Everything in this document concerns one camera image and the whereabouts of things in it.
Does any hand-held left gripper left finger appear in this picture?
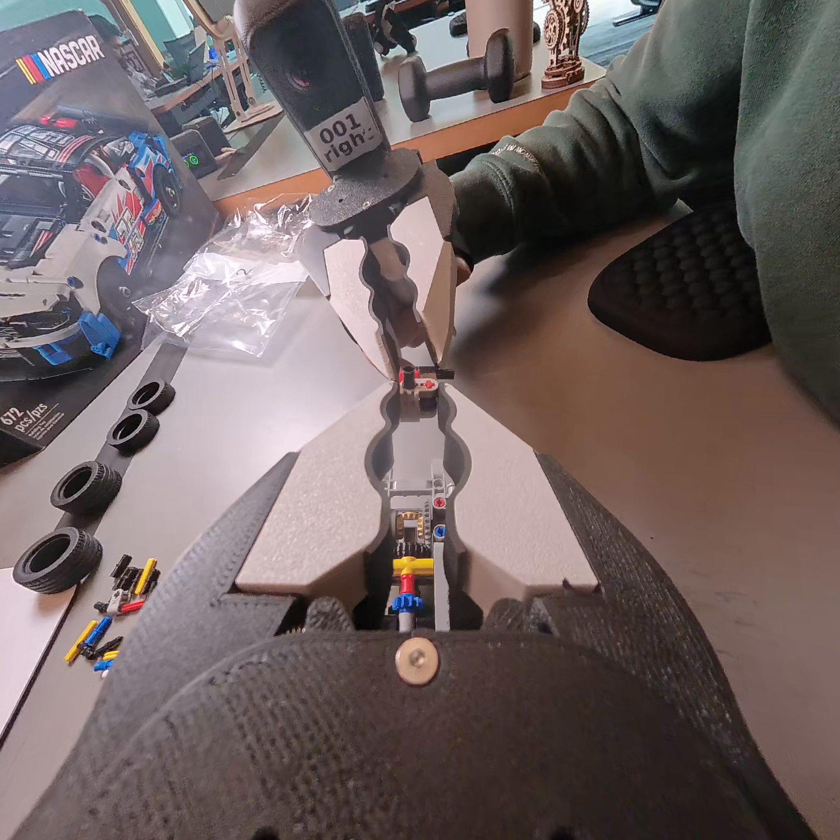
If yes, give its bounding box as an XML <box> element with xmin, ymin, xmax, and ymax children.
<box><xmin>234</xmin><ymin>382</ymin><xmax>400</xmax><ymax>618</ymax></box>

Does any plywood stand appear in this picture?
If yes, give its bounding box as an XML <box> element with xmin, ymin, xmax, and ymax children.
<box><xmin>184</xmin><ymin>0</ymin><xmax>283</xmax><ymax>126</ymax></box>

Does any black rubber strip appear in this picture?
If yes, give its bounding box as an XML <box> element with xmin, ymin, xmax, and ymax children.
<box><xmin>56</xmin><ymin>341</ymin><xmax>191</xmax><ymax>546</ymax></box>

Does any person's right forearm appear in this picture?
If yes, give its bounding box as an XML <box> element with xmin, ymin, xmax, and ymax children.
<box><xmin>450</xmin><ymin>85</ymin><xmax>749</xmax><ymax>266</ymax></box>

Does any wooden mechanical model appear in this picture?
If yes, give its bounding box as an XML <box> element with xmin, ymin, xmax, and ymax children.
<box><xmin>541</xmin><ymin>0</ymin><xmax>592</xmax><ymax>89</ymax></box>

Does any white book stand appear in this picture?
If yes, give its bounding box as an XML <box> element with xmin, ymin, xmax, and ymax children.
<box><xmin>0</xmin><ymin>567</ymin><xmax>78</xmax><ymax>729</ymax></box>

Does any grey lego chassis assembly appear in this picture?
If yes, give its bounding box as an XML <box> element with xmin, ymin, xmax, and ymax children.
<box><xmin>382</xmin><ymin>377</ymin><xmax>460</xmax><ymax>634</ymax></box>

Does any black dumbbell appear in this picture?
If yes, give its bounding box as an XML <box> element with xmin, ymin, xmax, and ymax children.
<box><xmin>398</xmin><ymin>29</ymin><xmax>516</xmax><ymax>123</ymax></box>

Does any beige cardboard tube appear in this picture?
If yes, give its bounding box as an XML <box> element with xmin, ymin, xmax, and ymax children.
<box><xmin>466</xmin><ymin>0</ymin><xmax>536</xmax><ymax>60</ymax></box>

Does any black device with green light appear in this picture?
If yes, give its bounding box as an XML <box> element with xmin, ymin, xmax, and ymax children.
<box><xmin>172</xmin><ymin>128</ymin><xmax>219</xmax><ymax>179</ymax></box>

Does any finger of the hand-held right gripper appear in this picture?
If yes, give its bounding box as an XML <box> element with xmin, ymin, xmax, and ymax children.
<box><xmin>302</xmin><ymin>230</ymin><xmax>404</xmax><ymax>385</ymax></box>
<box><xmin>384</xmin><ymin>196</ymin><xmax>459</xmax><ymax>370</ymax></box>

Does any black lego tyre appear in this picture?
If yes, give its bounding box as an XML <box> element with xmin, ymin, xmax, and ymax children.
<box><xmin>13</xmin><ymin>527</ymin><xmax>104</xmax><ymax>595</ymax></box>
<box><xmin>128</xmin><ymin>379</ymin><xmax>177</xmax><ymax>416</ymax></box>
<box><xmin>50</xmin><ymin>461</ymin><xmax>123</xmax><ymax>516</ymax></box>
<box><xmin>107</xmin><ymin>410</ymin><xmax>160</xmax><ymax>454</ymax></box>

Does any pile of small lego pins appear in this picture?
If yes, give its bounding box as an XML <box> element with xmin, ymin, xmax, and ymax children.
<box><xmin>63</xmin><ymin>554</ymin><xmax>161</xmax><ymax>678</ymax></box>

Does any clear plastic bag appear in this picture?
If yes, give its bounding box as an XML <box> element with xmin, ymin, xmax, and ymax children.
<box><xmin>187</xmin><ymin>193</ymin><xmax>317</xmax><ymax>290</ymax></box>
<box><xmin>131</xmin><ymin>252</ymin><xmax>309</xmax><ymax>358</ymax></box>

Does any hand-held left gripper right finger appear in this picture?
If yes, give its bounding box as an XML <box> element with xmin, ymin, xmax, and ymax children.
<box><xmin>441</xmin><ymin>386</ymin><xmax>600</xmax><ymax>618</ymax></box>

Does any race car lego box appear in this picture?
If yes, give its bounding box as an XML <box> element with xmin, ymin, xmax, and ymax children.
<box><xmin>0</xmin><ymin>10</ymin><xmax>221</xmax><ymax>470</ymax></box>

